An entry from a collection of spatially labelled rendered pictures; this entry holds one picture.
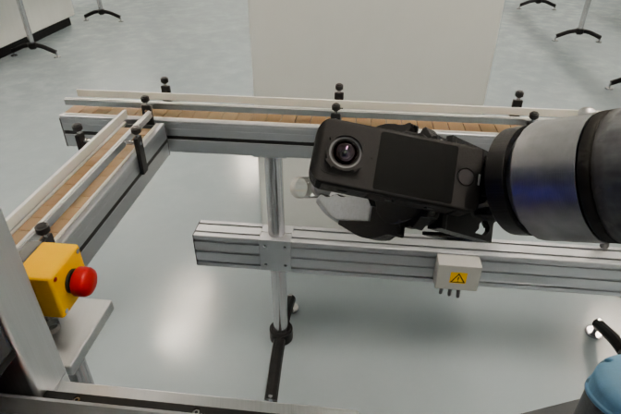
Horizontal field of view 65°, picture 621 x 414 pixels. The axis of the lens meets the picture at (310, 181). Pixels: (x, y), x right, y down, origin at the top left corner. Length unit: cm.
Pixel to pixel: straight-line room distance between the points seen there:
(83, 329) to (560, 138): 71
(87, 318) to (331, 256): 81
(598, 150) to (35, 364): 65
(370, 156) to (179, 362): 164
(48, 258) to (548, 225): 61
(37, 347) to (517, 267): 122
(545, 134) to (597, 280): 134
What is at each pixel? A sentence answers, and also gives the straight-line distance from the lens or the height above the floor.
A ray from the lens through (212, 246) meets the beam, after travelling 153.
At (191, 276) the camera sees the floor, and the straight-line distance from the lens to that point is 221.
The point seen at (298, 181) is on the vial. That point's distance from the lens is 49.
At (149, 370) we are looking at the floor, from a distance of 192.
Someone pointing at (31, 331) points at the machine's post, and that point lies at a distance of 71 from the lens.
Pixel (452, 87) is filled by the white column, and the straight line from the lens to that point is 185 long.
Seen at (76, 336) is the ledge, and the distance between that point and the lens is 84.
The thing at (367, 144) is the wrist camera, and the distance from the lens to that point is 33.
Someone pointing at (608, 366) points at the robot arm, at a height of 101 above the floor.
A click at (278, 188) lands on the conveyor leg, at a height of 72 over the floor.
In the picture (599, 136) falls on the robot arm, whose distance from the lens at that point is 29.
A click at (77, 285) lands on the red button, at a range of 72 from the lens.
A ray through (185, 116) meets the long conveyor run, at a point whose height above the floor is 93.
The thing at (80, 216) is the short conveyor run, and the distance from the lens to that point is 99.
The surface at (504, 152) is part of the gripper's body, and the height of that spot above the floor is 132.
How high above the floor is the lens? 146
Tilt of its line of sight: 32 degrees down
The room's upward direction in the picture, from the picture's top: straight up
